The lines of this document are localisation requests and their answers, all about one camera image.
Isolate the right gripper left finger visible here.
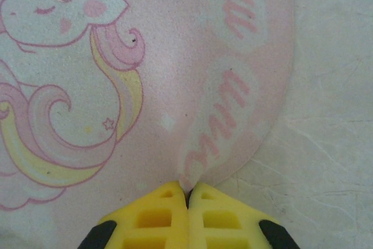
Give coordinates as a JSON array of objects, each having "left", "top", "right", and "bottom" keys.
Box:
[{"left": 78, "top": 181, "right": 189, "bottom": 249}]

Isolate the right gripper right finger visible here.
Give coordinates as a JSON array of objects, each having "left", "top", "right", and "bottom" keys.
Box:
[{"left": 188, "top": 181, "right": 301, "bottom": 249}]

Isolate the round pink unicorn coaster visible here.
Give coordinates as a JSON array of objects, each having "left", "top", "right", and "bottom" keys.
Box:
[{"left": 0, "top": 0, "right": 295, "bottom": 213}]

